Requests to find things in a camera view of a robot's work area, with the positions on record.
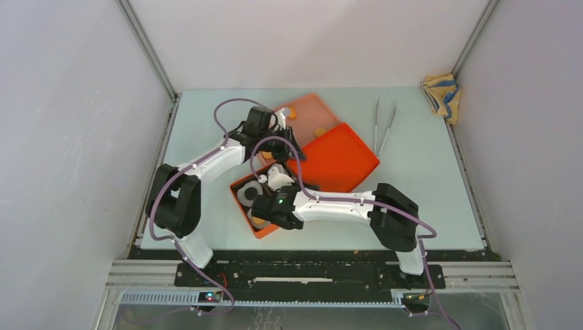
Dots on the black sandwich cookie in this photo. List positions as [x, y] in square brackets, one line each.
[251, 193]

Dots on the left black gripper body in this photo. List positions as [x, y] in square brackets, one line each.
[281, 152]

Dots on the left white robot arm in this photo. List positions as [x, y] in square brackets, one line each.
[175, 198]

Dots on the metal tongs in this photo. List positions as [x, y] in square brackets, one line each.
[381, 132]

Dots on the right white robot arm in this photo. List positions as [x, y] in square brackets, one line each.
[392, 216]

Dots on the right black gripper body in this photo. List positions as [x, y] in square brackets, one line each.
[262, 203]

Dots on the pink cookie tray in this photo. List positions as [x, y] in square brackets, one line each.
[312, 113]

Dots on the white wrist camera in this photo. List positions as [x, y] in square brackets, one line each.
[276, 177]

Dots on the orange box lid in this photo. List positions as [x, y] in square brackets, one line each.
[339, 161]

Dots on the yellow blue cloth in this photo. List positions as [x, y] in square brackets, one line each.
[443, 93]

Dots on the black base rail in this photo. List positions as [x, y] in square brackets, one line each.
[370, 276]

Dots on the orange fish cookie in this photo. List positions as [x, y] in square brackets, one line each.
[292, 113]

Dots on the white paper cup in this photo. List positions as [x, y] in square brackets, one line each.
[240, 193]
[258, 223]

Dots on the orange cookie box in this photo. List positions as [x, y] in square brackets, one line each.
[259, 234]

